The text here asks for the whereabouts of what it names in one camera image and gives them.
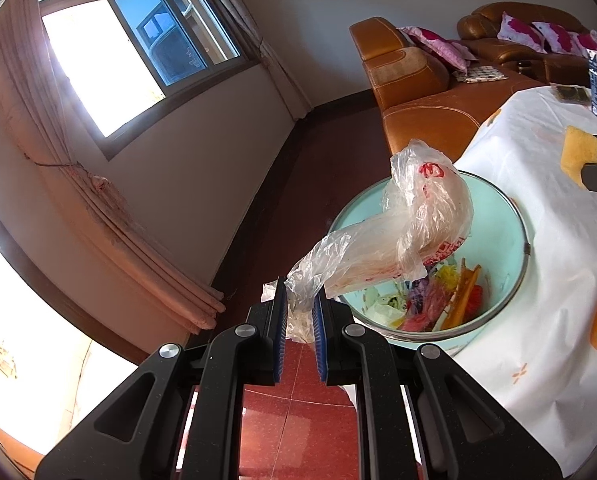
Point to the light green cartoon trash bin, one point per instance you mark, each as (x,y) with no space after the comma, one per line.
(498,240)

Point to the dark wooden door frame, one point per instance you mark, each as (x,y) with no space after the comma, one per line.
(53,300)

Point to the clear red-printed plastic bag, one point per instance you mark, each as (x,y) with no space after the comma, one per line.
(418,220)

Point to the orange foil wrapper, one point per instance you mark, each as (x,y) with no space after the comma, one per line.
(461,295)

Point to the dark snack tray packet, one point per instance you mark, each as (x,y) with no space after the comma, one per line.
(570,94)

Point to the yellow plastic bag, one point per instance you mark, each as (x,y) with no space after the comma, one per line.
(448,276)

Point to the long pink curtain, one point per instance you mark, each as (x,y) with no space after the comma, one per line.
(53,150)

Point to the checkered cloth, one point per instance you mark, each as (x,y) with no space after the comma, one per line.
(480,74)

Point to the brown leather chaise sofa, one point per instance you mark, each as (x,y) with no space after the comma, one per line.
(418,110)

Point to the pink translucent plastic bag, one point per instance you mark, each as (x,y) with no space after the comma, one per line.
(413,321)

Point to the short pale curtain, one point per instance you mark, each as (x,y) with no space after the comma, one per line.
(273,60)

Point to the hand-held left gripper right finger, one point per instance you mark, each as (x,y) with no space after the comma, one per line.
(320,340)

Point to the white plastic tablecloth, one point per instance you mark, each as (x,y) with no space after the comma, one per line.
(553,260)

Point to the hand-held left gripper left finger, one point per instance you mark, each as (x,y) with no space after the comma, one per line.
(278,330)

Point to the yellow sponge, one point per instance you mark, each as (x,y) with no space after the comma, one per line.
(580,152)

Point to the sliding glass window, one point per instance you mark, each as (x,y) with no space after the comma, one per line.
(103,60)

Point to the pink floral pillow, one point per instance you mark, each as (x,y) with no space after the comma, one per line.
(560,39)
(438,47)
(595,44)
(520,32)

